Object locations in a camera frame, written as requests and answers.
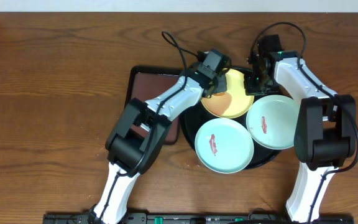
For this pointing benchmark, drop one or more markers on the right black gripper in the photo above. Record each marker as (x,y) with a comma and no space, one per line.
(251,91)

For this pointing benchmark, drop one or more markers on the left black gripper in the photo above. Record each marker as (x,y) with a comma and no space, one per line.
(217,88)

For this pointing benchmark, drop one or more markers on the green yellow sponge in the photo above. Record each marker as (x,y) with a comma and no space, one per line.
(217,93)

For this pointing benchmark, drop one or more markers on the yellow plate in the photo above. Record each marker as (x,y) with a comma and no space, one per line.
(234,103)

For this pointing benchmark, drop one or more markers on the green plate with stain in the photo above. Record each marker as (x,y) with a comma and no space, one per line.
(271,121)

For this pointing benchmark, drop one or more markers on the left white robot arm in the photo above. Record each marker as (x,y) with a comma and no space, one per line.
(129,154)

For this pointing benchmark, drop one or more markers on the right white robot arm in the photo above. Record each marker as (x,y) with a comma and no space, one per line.
(325,134)

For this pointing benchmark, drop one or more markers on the rectangular black water tray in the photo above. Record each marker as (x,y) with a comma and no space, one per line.
(145,83)

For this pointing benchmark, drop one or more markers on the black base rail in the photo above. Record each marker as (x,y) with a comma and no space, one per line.
(143,218)

